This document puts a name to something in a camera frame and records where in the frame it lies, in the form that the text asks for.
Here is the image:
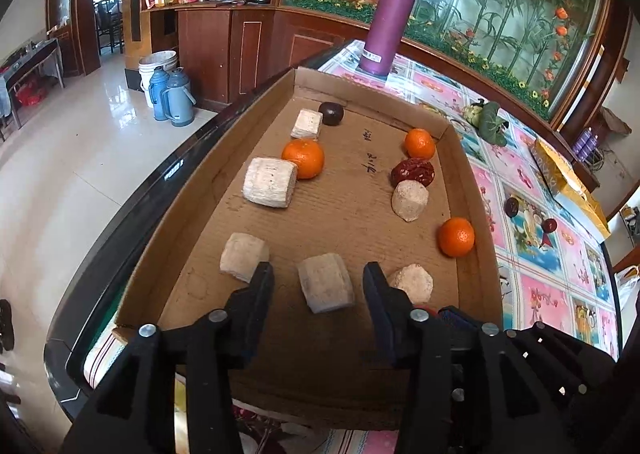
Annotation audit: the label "green leafy vegetable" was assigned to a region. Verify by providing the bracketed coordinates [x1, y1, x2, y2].
[462, 99, 510, 146]

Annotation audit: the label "brown cardboard tray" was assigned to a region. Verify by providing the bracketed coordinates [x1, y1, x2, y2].
[112, 65, 505, 432]

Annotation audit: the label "white plastic bucket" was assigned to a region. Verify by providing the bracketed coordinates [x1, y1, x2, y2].
[138, 50, 178, 108]

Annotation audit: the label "blue thermos jug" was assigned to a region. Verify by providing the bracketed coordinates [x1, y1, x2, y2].
[162, 67, 197, 127]
[148, 67, 172, 122]

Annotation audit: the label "dark wooden chair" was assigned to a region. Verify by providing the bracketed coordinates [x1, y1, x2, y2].
[95, 0, 124, 56]

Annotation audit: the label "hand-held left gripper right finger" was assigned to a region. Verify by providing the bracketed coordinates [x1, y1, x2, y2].
[363, 261, 566, 454]

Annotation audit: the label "purple bottles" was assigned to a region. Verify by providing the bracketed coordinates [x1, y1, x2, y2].
[571, 127, 595, 158]

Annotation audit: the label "yellow snack bag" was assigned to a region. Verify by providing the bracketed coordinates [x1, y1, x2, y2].
[530, 138, 612, 241]

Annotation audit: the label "red bag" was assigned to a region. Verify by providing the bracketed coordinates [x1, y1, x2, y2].
[15, 84, 48, 108]

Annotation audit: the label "orange tangerine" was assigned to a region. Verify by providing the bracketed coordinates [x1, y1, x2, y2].
[437, 217, 476, 258]
[281, 139, 326, 180]
[404, 128, 437, 159]

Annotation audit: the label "beige rice cake block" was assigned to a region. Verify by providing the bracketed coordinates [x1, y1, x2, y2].
[219, 233, 270, 283]
[290, 109, 323, 140]
[391, 180, 430, 222]
[387, 263, 434, 305]
[242, 157, 299, 208]
[297, 254, 356, 313]

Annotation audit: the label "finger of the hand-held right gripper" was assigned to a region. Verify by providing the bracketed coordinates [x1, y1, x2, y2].
[437, 305, 483, 352]

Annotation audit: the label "white plastic bag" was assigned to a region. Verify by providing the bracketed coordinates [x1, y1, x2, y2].
[614, 264, 640, 300]

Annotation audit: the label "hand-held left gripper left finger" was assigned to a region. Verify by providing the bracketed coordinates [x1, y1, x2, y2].
[60, 261, 275, 454]

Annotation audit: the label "purple thermos bottle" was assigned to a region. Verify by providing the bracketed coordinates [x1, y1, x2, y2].
[357, 0, 422, 76]

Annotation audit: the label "dark brown chestnut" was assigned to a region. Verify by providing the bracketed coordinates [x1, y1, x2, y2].
[318, 102, 344, 126]

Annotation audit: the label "wooden cabinet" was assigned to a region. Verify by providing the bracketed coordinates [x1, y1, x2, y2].
[175, 2, 351, 111]

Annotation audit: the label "side table with cloth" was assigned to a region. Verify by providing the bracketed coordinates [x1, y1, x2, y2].
[0, 38, 66, 130]

